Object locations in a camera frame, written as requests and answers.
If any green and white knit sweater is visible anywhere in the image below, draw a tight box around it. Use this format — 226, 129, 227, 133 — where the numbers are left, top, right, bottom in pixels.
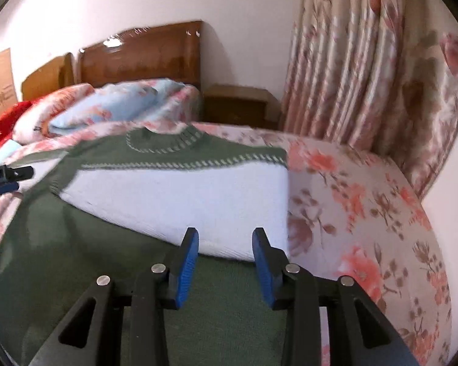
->
0, 127, 289, 365

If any red blanket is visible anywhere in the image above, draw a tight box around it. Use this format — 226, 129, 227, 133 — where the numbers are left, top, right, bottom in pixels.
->
0, 101, 33, 148

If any orange floral pillow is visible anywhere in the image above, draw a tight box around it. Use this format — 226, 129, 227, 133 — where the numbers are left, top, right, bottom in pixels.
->
12, 84, 95, 145

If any floral pink bed quilt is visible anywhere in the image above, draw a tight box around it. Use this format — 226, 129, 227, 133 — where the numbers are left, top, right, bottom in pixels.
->
0, 122, 452, 365

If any light wooden headboard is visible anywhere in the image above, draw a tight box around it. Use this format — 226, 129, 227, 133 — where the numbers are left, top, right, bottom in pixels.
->
21, 53, 75, 101

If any folded light blue quilt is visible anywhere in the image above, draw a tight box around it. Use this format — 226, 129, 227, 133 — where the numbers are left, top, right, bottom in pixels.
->
48, 78, 200, 135

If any dark wooden headboard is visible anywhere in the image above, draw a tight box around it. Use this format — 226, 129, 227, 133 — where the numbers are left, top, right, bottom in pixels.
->
76, 20, 203, 88

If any dark wooden nightstand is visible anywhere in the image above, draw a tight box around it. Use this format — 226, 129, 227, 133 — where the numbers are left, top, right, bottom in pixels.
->
200, 84, 278, 130

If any floral pink curtain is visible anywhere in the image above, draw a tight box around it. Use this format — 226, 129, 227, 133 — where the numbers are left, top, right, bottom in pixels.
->
280, 0, 458, 197

